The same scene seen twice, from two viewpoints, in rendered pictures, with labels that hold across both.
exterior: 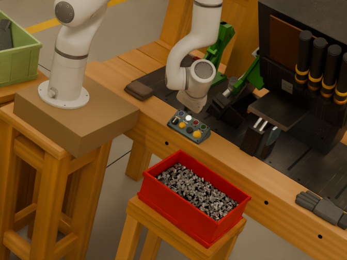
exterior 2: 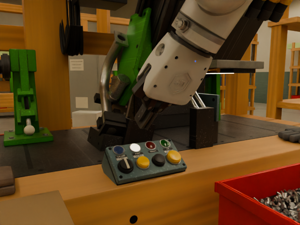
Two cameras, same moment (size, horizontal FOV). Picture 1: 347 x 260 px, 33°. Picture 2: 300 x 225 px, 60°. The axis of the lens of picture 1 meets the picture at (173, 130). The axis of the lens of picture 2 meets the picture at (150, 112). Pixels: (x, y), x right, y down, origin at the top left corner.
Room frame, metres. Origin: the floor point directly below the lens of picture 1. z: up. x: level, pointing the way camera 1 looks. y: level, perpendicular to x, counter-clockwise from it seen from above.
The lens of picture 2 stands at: (1.58, 0.35, 1.09)
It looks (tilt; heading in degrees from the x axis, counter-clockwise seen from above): 8 degrees down; 305
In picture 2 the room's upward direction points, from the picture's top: straight up
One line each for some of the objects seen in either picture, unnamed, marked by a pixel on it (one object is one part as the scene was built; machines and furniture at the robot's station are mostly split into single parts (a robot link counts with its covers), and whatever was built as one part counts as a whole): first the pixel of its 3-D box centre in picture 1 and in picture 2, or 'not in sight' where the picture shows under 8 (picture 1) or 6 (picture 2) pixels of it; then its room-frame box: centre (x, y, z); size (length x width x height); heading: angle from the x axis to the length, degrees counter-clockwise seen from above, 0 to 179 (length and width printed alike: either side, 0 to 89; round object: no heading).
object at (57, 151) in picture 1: (59, 118); not in sight; (1.81, 0.43, 0.83); 0.32 x 0.32 x 0.04; 63
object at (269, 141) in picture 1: (272, 140); (206, 117); (1.88, -0.37, 0.97); 0.10 x 0.02 x 0.14; 154
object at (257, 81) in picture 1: (264, 67); (142, 48); (2.04, -0.26, 1.17); 0.13 x 0.12 x 0.20; 64
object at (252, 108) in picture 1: (289, 102); (192, 68); (1.94, -0.39, 1.11); 0.39 x 0.16 x 0.03; 154
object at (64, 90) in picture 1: (67, 73); not in sight; (1.82, 0.43, 1.03); 0.19 x 0.19 x 0.18
